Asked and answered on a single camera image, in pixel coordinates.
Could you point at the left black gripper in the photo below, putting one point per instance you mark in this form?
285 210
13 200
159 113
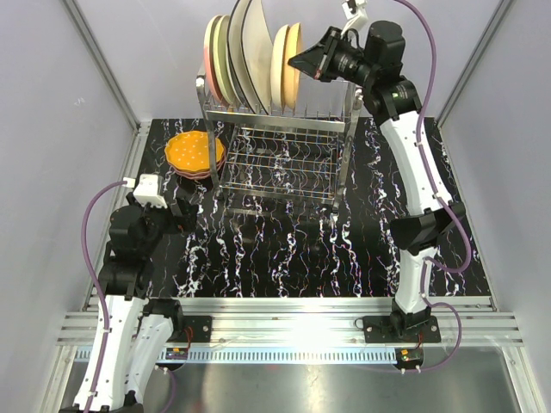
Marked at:
185 221

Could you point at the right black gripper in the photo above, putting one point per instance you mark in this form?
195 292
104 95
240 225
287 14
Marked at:
317 61

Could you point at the tan round plate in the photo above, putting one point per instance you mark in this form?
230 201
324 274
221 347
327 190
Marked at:
290 75

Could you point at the orange polka dot plate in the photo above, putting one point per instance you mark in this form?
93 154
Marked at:
189 151

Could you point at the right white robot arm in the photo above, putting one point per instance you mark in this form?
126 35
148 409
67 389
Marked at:
393 102

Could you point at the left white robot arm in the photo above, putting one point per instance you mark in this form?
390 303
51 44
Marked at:
131 328

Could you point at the steel two-tier dish rack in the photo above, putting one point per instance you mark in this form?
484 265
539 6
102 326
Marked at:
300 155

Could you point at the cream round plate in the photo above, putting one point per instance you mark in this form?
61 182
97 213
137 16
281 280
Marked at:
276 67

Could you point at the white square plate black rim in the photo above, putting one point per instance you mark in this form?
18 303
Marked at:
257 47

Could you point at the black marble pattern mat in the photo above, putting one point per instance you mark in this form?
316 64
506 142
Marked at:
250 247

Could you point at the pale green round plate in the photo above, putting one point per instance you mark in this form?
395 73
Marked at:
223 77

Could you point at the pink and cream plate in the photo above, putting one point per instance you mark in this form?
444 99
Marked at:
208 58

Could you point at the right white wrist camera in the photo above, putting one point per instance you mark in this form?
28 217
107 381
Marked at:
355 13

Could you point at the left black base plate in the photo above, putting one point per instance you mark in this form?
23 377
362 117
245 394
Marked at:
196 328

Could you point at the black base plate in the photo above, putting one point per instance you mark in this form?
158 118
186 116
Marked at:
378 329
196 328

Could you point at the aluminium mounting rail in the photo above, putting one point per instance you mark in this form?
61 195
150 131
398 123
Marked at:
335 322

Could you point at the slotted white cable duct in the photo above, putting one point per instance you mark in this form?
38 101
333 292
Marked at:
377 356

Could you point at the right aluminium frame post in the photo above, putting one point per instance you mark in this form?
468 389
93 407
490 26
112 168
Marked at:
501 11

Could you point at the aluminium frame post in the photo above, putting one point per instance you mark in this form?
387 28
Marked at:
501 11
85 32

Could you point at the left aluminium frame post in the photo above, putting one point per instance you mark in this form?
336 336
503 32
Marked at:
85 32

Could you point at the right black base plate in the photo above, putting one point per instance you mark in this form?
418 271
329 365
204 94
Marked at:
378 329

